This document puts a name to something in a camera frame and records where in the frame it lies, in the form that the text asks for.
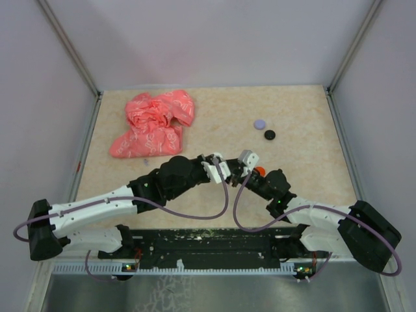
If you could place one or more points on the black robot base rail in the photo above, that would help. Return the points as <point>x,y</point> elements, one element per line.
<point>228,248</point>

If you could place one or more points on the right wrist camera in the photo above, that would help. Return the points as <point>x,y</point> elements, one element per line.
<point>248,160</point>

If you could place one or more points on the crumpled pink cloth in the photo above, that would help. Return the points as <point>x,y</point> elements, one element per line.
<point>155,125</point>

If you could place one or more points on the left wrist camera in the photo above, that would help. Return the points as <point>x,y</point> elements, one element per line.
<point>216,168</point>

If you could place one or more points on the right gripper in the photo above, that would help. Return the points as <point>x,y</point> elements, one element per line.
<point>234,168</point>

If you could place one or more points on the purple round charging case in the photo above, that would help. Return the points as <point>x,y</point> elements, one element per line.
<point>259,124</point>

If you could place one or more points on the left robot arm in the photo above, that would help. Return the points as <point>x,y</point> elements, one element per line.
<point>49,227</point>

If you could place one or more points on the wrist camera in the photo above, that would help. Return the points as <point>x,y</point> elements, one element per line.
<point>248,160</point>
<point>216,168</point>

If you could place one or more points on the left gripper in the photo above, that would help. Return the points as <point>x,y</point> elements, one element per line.
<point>197,161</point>

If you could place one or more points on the orange charging case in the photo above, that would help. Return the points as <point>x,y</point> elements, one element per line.
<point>260,170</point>

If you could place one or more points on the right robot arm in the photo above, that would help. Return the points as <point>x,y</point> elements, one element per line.
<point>357,230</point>

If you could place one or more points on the black round charging case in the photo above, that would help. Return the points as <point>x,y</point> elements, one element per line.
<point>269,134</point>

